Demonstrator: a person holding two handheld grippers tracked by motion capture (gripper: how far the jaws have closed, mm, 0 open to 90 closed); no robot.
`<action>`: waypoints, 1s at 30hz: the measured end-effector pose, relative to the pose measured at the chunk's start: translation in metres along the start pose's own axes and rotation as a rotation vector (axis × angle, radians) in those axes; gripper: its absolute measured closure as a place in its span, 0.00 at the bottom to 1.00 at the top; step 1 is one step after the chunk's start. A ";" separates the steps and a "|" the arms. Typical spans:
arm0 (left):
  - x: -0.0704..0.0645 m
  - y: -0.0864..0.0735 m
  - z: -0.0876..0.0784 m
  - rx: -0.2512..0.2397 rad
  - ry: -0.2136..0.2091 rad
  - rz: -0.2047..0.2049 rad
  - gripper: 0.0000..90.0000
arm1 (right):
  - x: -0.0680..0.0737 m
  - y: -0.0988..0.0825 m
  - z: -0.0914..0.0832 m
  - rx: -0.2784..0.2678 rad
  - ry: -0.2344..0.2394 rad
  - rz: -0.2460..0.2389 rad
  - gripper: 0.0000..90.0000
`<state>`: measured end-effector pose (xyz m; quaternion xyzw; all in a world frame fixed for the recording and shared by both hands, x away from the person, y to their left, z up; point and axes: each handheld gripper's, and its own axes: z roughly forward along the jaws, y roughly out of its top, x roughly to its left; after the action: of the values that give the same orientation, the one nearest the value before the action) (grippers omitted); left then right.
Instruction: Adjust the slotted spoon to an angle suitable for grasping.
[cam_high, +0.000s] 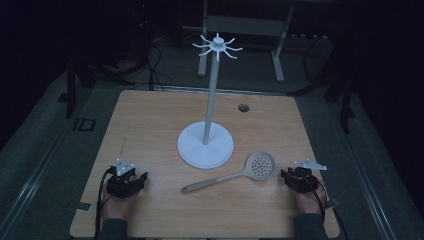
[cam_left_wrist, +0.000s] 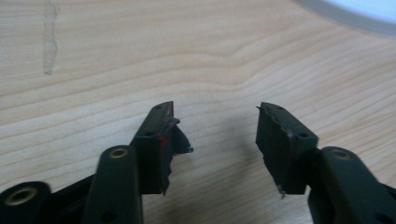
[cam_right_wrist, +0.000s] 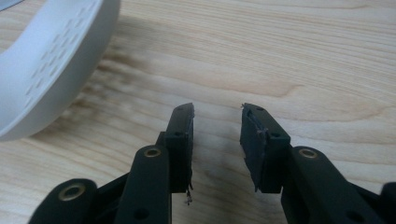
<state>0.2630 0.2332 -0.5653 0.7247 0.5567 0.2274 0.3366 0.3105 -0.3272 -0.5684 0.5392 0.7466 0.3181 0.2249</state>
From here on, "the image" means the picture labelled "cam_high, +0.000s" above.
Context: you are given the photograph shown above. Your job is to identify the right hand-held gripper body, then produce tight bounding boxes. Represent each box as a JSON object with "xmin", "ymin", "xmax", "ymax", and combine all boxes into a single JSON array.
[{"xmin": 285, "ymin": 158, "xmax": 328, "ymax": 194}]

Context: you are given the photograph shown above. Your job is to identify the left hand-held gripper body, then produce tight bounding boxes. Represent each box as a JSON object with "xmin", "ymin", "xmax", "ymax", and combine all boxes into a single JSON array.
[{"xmin": 106, "ymin": 158, "xmax": 141, "ymax": 200}]

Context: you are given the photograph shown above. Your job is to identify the grey slotted spoon wooden handle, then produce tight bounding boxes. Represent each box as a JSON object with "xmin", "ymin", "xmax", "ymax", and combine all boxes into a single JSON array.
[{"xmin": 180, "ymin": 151, "xmax": 277, "ymax": 195}]

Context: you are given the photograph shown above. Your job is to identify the white utensil rack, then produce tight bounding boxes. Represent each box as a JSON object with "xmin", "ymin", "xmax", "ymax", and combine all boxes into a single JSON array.
[{"xmin": 176, "ymin": 32, "xmax": 244, "ymax": 170}]

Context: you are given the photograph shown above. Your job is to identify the person's left hand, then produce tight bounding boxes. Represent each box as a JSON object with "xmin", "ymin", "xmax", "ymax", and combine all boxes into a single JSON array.
[{"xmin": 101, "ymin": 182, "xmax": 141, "ymax": 222}]

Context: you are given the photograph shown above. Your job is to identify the person's right hand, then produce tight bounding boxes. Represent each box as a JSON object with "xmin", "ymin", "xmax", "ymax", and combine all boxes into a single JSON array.
[{"xmin": 294, "ymin": 181, "xmax": 330, "ymax": 216}]

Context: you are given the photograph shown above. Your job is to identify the grey tape strip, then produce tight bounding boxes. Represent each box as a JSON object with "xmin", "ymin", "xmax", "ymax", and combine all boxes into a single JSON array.
[
  {"xmin": 324, "ymin": 198, "xmax": 341, "ymax": 210},
  {"xmin": 75, "ymin": 201, "xmax": 93, "ymax": 213}
]

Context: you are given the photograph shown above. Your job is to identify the black metal stand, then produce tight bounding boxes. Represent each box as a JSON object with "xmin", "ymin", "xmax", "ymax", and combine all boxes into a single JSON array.
[
  {"xmin": 64, "ymin": 58, "xmax": 98, "ymax": 120},
  {"xmin": 324, "ymin": 74, "xmax": 357, "ymax": 135}
]

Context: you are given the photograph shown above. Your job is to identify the right hand-held gripper cable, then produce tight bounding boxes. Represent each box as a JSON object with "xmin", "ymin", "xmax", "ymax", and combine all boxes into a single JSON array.
[{"xmin": 308, "ymin": 176, "xmax": 350, "ymax": 240}]

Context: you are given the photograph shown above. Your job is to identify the hand-held gripper cable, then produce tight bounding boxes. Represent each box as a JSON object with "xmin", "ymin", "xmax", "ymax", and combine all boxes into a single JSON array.
[
  {"xmin": 308, "ymin": 176, "xmax": 350, "ymax": 240},
  {"xmin": 93, "ymin": 166, "xmax": 118, "ymax": 240}
]

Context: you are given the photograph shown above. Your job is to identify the left hand-held gripper cable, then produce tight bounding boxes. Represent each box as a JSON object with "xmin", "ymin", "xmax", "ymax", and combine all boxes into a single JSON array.
[{"xmin": 93, "ymin": 166, "xmax": 118, "ymax": 240}]

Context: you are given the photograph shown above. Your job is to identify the black floor cables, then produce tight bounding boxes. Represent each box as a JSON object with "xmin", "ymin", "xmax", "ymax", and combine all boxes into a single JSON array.
[{"xmin": 143, "ymin": 39, "xmax": 174, "ymax": 92}]

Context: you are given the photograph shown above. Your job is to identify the white metal table frame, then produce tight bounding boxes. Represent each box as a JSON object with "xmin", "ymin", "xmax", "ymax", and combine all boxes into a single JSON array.
[{"xmin": 197, "ymin": 0, "xmax": 297, "ymax": 83}]

